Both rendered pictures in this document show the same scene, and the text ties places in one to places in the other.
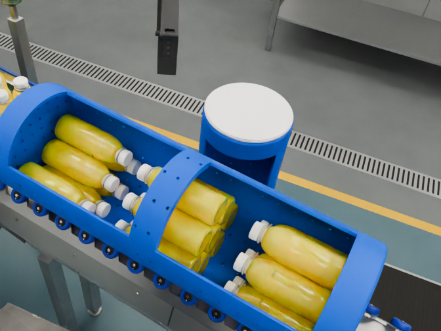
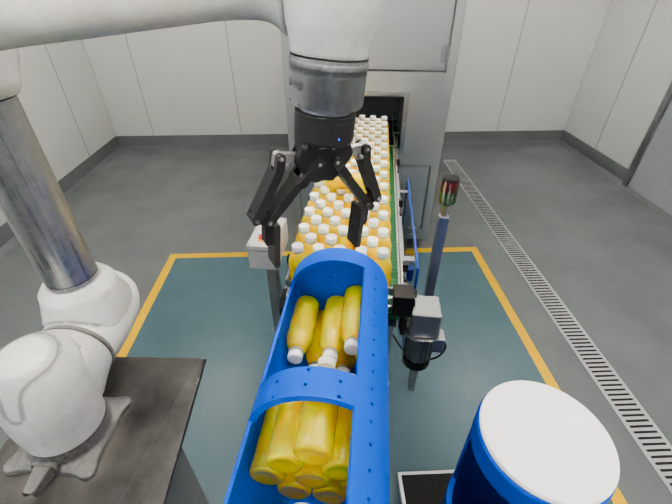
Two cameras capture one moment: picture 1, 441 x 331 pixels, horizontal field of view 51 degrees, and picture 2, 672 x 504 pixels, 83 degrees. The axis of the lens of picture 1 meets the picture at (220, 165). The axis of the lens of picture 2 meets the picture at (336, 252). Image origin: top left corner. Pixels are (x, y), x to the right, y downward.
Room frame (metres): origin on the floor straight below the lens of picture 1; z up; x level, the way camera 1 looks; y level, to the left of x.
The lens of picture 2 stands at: (0.56, -0.34, 1.84)
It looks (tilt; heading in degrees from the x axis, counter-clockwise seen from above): 36 degrees down; 73
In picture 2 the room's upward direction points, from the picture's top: straight up
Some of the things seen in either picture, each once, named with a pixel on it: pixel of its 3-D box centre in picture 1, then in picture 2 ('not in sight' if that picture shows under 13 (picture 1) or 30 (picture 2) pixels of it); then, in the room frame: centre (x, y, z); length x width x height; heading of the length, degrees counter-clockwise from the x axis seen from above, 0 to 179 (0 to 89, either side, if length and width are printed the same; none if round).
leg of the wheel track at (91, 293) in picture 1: (87, 273); not in sight; (0.89, 0.44, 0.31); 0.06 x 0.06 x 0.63; 67
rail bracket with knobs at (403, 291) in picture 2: not in sight; (401, 301); (1.05, 0.49, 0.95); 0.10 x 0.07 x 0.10; 157
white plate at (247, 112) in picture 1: (249, 111); (545, 435); (1.12, -0.06, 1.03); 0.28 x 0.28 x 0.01
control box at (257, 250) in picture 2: not in sight; (268, 241); (0.66, 0.84, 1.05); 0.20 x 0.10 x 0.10; 67
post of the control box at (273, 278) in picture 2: not in sight; (281, 341); (0.66, 0.84, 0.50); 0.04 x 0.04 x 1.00; 67
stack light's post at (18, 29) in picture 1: (43, 138); (424, 316); (1.33, 0.74, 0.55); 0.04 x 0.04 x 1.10; 67
